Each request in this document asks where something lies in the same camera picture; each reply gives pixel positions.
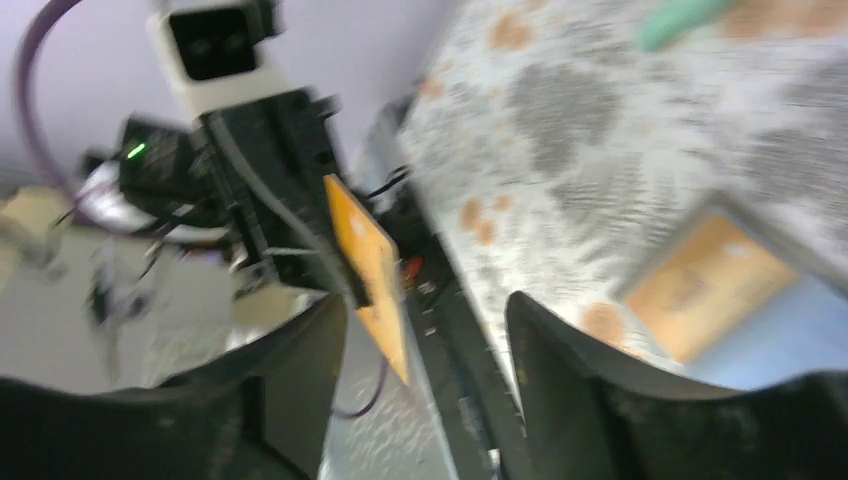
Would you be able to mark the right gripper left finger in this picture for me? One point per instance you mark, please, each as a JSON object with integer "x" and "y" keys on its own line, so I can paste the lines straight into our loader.
{"x": 258, "y": 412}

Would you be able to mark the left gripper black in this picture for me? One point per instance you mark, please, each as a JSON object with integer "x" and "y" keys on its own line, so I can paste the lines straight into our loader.
{"x": 266, "y": 159}

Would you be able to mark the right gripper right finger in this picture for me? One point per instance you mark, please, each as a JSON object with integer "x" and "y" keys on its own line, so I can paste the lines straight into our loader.
{"x": 592, "y": 411}

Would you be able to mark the orange illustrated credit card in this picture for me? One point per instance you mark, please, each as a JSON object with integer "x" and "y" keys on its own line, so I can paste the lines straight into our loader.
{"x": 716, "y": 278}

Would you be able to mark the taupe leather card holder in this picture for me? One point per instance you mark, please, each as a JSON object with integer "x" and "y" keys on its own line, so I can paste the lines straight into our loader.
{"x": 801, "y": 330}

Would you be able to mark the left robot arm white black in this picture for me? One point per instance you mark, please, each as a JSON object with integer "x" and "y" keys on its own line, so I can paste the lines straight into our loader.
{"x": 159, "y": 171}

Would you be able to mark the floral patterned table mat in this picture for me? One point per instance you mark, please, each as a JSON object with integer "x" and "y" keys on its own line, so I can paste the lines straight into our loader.
{"x": 554, "y": 152}

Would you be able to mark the mint green tube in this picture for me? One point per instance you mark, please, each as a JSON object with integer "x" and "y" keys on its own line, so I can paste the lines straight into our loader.
{"x": 672, "y": 19}

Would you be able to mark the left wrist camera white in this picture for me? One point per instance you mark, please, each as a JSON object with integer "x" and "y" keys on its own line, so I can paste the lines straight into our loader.
{"x": 214, "y": 53}

